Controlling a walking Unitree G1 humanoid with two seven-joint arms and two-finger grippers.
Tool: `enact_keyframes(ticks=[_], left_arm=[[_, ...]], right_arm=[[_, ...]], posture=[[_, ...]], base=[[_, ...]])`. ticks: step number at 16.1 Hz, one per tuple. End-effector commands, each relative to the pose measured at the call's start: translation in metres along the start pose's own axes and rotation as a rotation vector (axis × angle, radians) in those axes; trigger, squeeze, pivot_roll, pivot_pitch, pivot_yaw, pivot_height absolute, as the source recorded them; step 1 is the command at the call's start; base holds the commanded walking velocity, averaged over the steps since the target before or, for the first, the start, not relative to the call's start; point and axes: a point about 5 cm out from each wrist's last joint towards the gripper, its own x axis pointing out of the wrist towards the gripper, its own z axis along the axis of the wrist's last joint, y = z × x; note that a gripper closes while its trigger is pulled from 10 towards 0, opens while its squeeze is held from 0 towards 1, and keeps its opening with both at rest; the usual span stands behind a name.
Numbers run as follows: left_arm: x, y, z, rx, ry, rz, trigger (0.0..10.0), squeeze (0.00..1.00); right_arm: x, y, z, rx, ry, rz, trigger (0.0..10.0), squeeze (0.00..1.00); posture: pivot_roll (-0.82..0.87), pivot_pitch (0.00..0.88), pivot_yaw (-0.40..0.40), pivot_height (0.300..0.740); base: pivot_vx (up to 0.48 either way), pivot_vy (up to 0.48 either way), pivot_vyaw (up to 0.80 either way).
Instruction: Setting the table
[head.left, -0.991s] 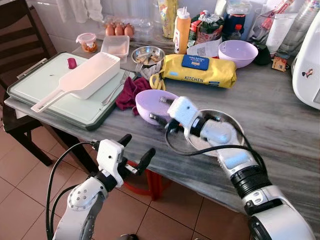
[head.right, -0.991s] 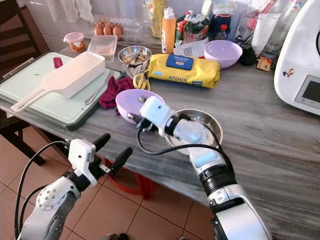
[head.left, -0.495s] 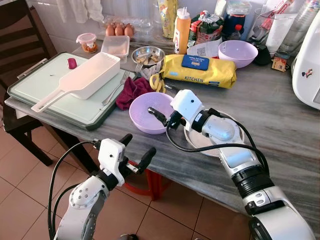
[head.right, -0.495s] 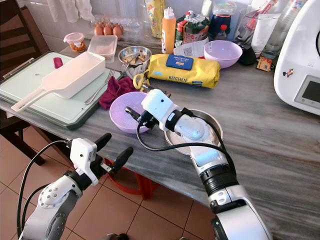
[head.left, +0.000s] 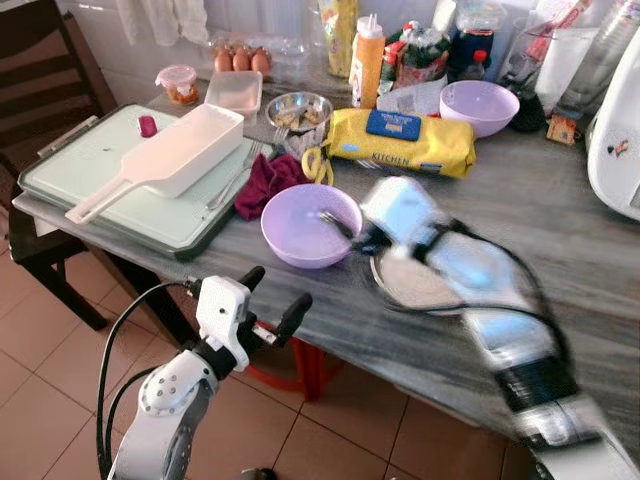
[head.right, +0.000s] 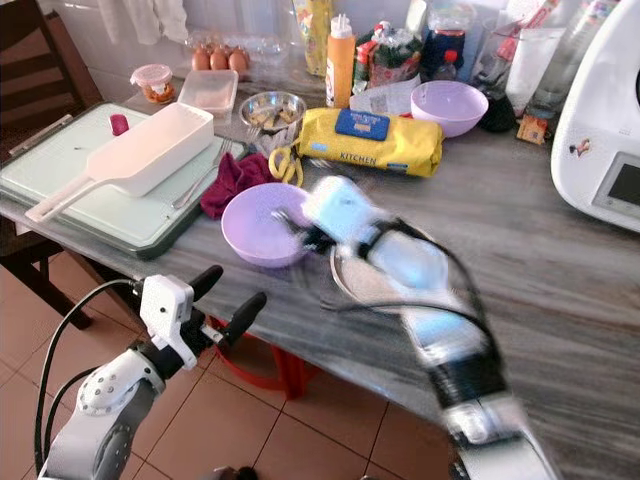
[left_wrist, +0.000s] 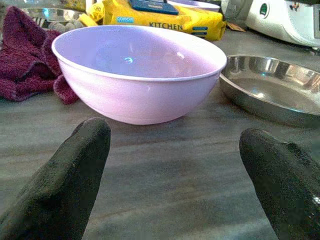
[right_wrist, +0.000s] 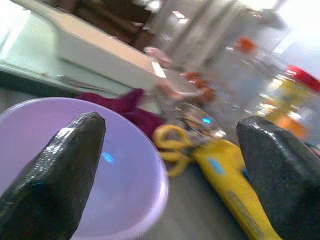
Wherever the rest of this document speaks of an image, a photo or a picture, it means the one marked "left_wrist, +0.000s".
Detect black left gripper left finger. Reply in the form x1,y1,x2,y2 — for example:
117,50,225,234
0,117,112,240

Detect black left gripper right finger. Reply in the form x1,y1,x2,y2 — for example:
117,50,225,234
239,127,320,240

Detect lilac plastic bowl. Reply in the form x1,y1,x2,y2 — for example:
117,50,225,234
166,0,221,13
51,24,228,126

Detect stainless steel plate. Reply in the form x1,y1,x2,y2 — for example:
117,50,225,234
219,54,320,128

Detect maroon towel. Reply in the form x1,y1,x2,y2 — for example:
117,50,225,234
0,6,80,105

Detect white kitchen cooking machine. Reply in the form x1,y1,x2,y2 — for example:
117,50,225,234
245,0,320,48

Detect brown paper tag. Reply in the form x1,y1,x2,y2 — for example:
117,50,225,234
226,21,247,33

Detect small yellow packet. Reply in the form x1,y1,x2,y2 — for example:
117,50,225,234
77,0,106,27

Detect yellow kitchen cloth package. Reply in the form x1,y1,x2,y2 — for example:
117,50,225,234
102,0,227,42

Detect dark blue flat box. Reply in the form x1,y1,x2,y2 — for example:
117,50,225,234
128,0,180,16

